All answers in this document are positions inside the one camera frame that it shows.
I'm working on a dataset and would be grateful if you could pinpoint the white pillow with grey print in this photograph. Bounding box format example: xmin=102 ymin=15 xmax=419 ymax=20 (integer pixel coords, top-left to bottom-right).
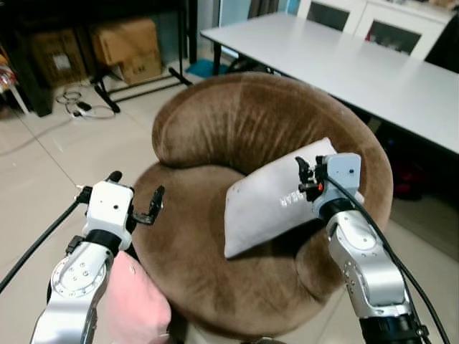
xmin=224 ymin=138 xmax=365 ymax=259

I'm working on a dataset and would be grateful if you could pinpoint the brown round plush sofa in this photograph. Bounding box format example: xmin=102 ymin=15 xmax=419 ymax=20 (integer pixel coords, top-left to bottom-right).
xmin=133 ymin=72 xmax=394 ymax=340

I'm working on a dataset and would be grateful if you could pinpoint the pink pillow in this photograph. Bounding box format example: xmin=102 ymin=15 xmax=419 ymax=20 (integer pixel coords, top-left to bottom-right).
xmin=105 ymin=250 xmax=174 ymax=344

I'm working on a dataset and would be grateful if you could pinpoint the teal floor mat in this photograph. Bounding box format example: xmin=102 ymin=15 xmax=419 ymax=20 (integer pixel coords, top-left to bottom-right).
xmin=184 ymin=58 xmax=231 ymax=79

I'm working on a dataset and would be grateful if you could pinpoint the red object under table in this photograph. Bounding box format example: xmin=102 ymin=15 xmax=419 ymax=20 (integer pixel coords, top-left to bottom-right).
xmin=391 ymin=161 xmax=432 ymax=202

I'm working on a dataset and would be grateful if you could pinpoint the long white table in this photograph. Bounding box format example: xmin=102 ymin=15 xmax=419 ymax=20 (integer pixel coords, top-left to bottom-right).
xmin=200 ymin=12 xmax=459 ymax=153

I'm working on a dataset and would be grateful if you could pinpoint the large tan cardboard box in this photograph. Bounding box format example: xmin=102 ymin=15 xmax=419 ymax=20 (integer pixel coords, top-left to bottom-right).
xmin=91 ymin=17 xmax=165 ymax=86

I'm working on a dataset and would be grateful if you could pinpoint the dark brown cardboard box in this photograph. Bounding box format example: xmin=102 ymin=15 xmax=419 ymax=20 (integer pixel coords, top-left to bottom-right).
xmin=29 ymin=28 xmax=89 ymax=87

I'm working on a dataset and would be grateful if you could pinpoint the white cabinet with glass doors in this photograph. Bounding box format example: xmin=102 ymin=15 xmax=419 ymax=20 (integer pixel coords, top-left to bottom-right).
xmin=297 ymin=0 xmax=459 ymax=62

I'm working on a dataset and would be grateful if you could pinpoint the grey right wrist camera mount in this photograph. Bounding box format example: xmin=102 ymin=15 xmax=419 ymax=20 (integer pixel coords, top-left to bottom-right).
xmin=315 ymin=153 xmax=363 ymax=209

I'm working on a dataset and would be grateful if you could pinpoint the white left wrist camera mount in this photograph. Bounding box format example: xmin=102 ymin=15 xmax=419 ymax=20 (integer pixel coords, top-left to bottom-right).
xmin=82 ymin=181 xmax=136 ymax=238

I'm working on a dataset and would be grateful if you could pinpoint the coiled cable with power adapter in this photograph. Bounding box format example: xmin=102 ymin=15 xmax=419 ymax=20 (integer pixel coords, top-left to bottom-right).
xmin=55 ymin=85 xmax=120 ymax=120

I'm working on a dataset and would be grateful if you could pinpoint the black metal desk frame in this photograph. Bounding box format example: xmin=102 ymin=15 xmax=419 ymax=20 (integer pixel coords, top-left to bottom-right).
xmin=0 ymin=0 xmax=199 ymax=118

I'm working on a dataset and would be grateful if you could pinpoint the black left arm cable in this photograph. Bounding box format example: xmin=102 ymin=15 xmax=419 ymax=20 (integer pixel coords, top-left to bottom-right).
xmin=0 ymin=185 xmax=93 ymax=295

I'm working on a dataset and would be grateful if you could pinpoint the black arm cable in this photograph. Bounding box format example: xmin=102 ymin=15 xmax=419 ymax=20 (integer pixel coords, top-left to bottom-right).
xmin=0 ymin=185 xmax=93 ymax=295
xmin=324 ymin=176 xmax=451 ymax=344

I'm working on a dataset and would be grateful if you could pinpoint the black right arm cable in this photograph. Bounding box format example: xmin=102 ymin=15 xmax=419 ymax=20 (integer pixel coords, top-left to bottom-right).
xmin=324 ymin=176 xmax=451 ymax=344

